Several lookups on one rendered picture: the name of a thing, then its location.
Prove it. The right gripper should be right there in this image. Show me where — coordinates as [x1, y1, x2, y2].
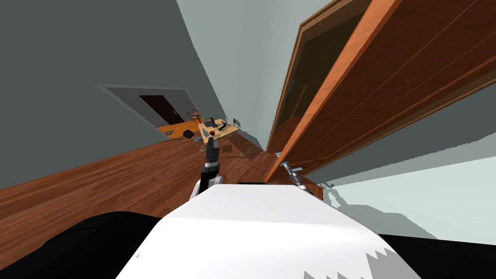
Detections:
[280, 161, 304, 184]

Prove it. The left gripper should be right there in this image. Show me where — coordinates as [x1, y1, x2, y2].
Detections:
[205, 137, 221, 164]

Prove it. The light wooden desk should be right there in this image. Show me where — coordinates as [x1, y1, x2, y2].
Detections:
[197, 117, 241, 145]

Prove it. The dark brown door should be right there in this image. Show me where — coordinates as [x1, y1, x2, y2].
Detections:
[139, 94, 186, 126]

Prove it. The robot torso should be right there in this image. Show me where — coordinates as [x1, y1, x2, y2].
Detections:
[115, 181, 422, 279]

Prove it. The brown wooden door leaf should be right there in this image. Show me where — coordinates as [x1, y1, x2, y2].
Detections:
[265, 0, 496, 183]

